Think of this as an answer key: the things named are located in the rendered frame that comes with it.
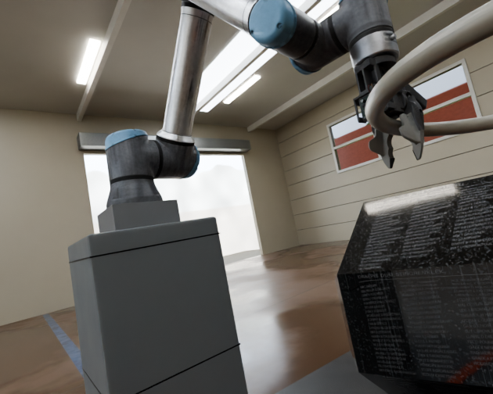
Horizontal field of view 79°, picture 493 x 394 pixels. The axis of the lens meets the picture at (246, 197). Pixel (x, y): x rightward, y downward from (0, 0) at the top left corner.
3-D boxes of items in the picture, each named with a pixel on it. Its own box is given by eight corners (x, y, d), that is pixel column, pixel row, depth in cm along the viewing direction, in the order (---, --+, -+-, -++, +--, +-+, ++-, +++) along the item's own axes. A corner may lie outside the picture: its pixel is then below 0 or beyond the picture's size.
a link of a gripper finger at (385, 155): (363, 169, 63) (363, 124, 62) (382, 169, 66) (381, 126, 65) (376, 168, 60) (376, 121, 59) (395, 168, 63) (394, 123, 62)
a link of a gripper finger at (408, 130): (403, 159, 55) (382, 119, 58) (421, 159, 58) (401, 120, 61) (418, 151, 53) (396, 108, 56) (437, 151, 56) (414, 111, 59)
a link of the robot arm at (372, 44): (368, 62, 69) (408, 34, 61) (372, 81, 68) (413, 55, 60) (340, 55, 64) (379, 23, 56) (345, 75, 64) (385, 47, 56)
